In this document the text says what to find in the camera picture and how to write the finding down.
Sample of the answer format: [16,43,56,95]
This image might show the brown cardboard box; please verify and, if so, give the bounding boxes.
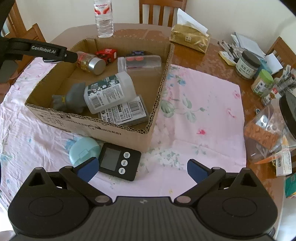
[25,37,174,152]

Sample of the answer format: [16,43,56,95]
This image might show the clear plastic water bottle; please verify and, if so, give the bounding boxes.
[94,0,113,38]

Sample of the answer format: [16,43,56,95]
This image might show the red toy car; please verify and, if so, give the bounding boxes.
[95,48,117,65]

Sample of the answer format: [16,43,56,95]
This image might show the clear tube with pink discs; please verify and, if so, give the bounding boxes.
[117,55,162,72]

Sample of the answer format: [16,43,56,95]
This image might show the white labelled plastic bottle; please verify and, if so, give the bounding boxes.
[84,71,137,114]

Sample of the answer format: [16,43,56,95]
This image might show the wooden chair at right corner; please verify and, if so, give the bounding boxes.
[267,37,296,68]

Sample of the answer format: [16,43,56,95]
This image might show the dark-lidded glass jar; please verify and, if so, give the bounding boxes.
[235,50,261,79]

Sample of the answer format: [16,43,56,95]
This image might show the stack of white papers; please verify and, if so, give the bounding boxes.
[230,32,283,75]

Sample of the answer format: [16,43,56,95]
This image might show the green-lidded spice jar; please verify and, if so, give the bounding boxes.
[251,69,274,97]

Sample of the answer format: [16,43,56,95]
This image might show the wooden chair at left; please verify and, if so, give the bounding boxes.
[0,0,47,70]

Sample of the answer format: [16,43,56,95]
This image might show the gold tissue pack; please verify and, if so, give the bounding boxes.
[170,9,211,54]

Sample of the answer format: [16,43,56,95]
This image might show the wooden chair at far side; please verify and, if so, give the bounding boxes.
[138,0,187,27]

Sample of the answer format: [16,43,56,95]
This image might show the grey cat figurine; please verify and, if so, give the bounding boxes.
[52,82,87,114]

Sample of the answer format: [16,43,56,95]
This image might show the large black-lidded clear jar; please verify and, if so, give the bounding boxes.
[279,92,295,152]

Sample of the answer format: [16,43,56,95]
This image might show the black digital timer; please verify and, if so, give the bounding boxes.
[98,143,142,181]

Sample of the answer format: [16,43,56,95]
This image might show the capsule bottle with silver cap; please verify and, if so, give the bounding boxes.
[76,51,106,75]

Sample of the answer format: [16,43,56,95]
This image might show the pink floral tablecloth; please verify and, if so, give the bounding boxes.
[1,58,246,207]

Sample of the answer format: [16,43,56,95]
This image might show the yellow sticky note pad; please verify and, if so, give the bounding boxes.
[219,51,236,66]

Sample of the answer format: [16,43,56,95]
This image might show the clear bag with orange contents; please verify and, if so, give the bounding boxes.
[243,102,295,163]

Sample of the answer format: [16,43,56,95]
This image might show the dark small toy block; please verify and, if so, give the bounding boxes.
[131,50,146,56]

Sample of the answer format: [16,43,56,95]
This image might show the light blue round case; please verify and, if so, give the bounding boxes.
[69,137,101,167]

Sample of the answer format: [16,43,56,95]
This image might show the small white medicine box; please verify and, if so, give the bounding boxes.
[274,149,292,176]

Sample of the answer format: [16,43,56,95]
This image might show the teal box at edge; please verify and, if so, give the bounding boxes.
[285,174,296,198]

